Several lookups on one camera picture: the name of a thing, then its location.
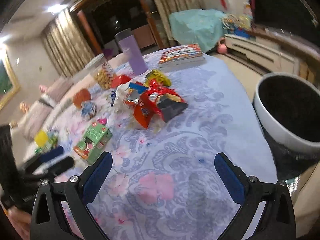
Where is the green printed carton box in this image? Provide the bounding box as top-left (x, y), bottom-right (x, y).
top-left (73, 121), bottom-right (112, 165)

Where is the ferris wheel toy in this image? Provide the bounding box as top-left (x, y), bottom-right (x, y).
top-left (221, 14), bottom-right (239, 32)

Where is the orange fruit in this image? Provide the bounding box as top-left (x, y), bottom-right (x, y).
top-left (72, 88), bottom-right (91, 109)

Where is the purple tumbler cup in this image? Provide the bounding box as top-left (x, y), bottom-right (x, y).
top-left (114, 29), bottom-right (148, 75)

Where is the white tv cabinet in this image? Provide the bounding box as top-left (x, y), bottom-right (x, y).
top-left (223, 34), bottom-right (320, 86)

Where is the striped brown curtain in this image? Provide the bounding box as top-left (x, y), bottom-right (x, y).
top-left (41, 9), bottom-right (94, 77)

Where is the black television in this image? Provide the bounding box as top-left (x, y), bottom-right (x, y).
top-left (251, 0), bottom-right (319, 36)

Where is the floral blue tablecloth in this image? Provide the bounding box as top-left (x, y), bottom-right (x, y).
top-left (22, 45), bottom-right (278, 240)

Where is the red snack wrapper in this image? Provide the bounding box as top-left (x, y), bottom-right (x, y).
top-left (133, 79), bottom-right (188, 128)

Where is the beige sofa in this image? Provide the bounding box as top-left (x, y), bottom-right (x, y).
top-left (10, 53), bottom-right (125, 159)

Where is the blue white wrapper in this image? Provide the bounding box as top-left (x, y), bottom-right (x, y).
top-left (81, 101), bottom-right (97, 121)

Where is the stack of children's books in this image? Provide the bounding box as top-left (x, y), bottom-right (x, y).
top-left (158, 44), bottom-right (206, 69)

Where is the yellow snack bag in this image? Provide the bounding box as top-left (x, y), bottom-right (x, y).
top-left (144, 69), bottom-right (171, 87)

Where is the white round trash bin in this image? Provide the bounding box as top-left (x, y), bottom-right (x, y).
top-left (253, 72), bottom-right (319, 155)

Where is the left hand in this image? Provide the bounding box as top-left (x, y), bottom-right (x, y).
top-left (7, 206), bottom-right (31, 240)

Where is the framed landscape painting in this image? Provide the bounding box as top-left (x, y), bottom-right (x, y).
top-left (0, 49), bottom-right (20, 109)

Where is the blue plastic wrapper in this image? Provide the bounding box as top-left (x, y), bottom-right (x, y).
top-left (110, 89), bottom-right (119, 107)

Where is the pink kettlebell toy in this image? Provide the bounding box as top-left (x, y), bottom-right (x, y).
top-left (217, 37), bottom-right (227, 54)

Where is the teal cloth covered furniture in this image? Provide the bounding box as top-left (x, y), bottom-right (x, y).
top-left (169, 9), bottom-right (226, 53)

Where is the clear plastic snack jar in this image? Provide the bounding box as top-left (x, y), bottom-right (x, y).
top-left (85, 53), bottom-right (116, 90)

